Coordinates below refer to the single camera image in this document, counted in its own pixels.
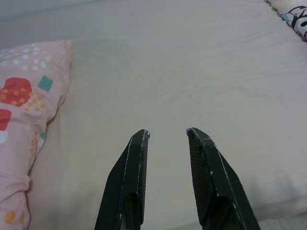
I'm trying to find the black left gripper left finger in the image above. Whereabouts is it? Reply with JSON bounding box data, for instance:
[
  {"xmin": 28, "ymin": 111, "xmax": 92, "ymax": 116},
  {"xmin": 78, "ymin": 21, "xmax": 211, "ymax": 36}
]
[{"xmin": 94, "ymin": 129, "xmax": 151, "ymax": 230}]

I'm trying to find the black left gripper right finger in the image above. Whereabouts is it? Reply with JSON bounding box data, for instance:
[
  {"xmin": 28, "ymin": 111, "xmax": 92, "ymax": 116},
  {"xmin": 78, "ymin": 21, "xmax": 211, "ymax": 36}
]
[{"xmin": 186, "ymin": 127, "xmax": 261, "ymax": 230}]

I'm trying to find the pink patterned pillow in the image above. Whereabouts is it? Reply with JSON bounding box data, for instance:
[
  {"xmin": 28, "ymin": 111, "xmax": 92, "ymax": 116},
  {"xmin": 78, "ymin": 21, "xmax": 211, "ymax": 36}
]
[{"xmin": 0, "ymin": 39, "xmax": 74, "ymax": 230}]

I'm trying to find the cream cartoon print blanket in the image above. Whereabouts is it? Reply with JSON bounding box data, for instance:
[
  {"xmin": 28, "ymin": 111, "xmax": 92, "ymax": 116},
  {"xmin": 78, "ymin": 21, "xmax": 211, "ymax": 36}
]
[{"xmin": 265, "ymin": 0, "xmax": 307, "ymax": 44}]

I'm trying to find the beige sheeted mattress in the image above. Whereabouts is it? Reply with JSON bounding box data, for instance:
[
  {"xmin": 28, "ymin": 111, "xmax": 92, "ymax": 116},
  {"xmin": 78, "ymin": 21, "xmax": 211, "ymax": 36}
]
[{"xmin": 0, "ymin": 0, "xmax": 307, "ymax": 230}]

